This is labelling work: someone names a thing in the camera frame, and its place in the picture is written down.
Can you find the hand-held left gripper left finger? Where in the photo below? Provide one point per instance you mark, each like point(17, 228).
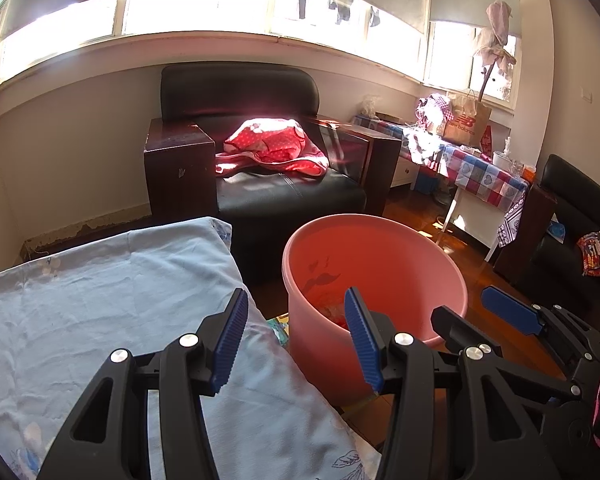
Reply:
point(230, 340)

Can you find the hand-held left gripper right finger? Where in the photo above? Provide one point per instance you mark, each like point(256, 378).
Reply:
point(362, 340)

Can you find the colourful printed box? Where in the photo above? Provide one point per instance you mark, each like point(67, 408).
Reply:
point(280, 330)

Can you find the blue object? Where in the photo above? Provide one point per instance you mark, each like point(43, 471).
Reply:
point(556, 230)

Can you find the orange box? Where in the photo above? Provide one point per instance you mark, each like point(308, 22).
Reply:
point(528, 175)

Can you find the white crumpled plastic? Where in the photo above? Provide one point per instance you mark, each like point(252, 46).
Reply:
point(371, 104)

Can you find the white drawer cabinet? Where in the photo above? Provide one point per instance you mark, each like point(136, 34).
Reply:
point(405, 172)

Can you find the blue bin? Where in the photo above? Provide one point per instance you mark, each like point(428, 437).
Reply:
point(425, 182)

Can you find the side table with checkered cloth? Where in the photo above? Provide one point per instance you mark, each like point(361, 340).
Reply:
point(480, 172)

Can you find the white container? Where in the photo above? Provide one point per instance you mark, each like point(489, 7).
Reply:
point(502, 161)

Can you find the red paper item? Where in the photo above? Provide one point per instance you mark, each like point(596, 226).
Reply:
point(487, 139)

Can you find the light blue floral cloth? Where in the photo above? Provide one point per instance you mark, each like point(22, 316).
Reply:
point(105, 285)

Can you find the red polka dot cloth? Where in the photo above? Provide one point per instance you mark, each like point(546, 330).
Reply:
point(270, 145)

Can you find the black leather armchair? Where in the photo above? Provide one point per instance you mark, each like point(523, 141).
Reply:
point(570, 190)
point(230, 90)

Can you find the pink plastic bucket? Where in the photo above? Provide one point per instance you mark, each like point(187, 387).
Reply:
point(330, 245)

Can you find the red checkered cloth bundle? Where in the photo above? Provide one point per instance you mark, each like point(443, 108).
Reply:
point(432, 110)

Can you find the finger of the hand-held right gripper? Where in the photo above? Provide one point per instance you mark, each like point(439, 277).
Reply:
point(510, 310)
point(455, 327)

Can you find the flat box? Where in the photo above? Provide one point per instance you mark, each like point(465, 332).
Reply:
point(390, 115)

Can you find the brown paper shopping bag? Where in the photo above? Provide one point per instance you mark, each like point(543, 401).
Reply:
point(465, 120)

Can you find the white table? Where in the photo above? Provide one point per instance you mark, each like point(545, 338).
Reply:
point(472, 220)

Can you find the coat stand with pink cloth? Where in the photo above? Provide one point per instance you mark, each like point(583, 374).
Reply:
point(497, 25)

